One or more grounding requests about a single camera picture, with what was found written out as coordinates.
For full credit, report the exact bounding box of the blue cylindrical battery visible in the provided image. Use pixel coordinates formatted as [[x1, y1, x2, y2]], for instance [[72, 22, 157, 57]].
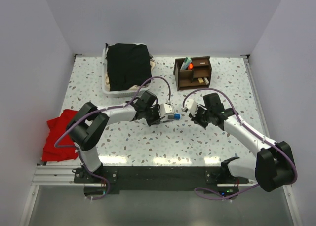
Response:
[[173, 113, 181, 120]]

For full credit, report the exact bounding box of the beige long eraser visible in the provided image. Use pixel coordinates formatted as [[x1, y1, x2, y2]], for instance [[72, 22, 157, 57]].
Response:
[[203, 78, 209, 85]]

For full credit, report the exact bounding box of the light green highlighter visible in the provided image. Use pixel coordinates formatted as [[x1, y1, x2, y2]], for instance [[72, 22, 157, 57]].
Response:
[[180, 57, 192, 70]]

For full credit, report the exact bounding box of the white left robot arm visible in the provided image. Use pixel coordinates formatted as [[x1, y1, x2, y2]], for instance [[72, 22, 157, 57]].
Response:
[[66, 91, 175, 183]]

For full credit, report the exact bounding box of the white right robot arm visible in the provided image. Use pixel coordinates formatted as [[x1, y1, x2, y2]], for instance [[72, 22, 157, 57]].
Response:
[[183, 93, 298, 192]]

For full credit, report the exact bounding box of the brown wooden desk organizer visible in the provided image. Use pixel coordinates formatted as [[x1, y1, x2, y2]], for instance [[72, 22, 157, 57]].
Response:
[[173, 56, 212, 91]]

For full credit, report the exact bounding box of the black cloth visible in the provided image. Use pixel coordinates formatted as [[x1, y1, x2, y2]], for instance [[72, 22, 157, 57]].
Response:
[[106, 43, 152, 91]]

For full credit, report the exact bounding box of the red cloth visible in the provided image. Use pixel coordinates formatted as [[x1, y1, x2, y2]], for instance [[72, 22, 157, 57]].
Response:
[[41, 109, 78, 162]]

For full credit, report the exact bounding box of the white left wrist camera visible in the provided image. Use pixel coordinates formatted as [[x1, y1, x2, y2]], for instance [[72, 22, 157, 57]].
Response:
[[159, 103, 175, 118]]

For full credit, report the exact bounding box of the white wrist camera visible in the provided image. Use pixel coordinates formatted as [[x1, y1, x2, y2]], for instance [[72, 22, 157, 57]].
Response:
[[182, 99, 198, 115], [159, 103, 175, 118]]

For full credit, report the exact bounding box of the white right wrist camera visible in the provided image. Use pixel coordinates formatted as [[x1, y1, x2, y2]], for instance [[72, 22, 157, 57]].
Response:
[[182, 99, 198, 115]]

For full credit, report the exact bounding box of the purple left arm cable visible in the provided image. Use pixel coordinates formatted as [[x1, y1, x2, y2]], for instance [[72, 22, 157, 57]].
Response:
[[54, 76, 172, 201]]

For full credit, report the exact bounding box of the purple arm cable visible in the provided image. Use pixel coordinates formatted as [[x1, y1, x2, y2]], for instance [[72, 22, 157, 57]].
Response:
[[182, 88, 297, 201], [54, 76, 172, 201]]

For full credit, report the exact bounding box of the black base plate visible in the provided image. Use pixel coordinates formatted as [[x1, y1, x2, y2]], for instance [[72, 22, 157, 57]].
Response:
[[72, 166, 249, 196]]

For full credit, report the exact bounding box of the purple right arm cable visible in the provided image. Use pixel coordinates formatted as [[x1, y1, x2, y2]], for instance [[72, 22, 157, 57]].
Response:
[[182, 88, 297, 201]]

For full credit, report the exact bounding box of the aluminium front rail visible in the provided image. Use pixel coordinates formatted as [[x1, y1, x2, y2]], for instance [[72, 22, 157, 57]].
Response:
[[32, 166, 236, 186]]

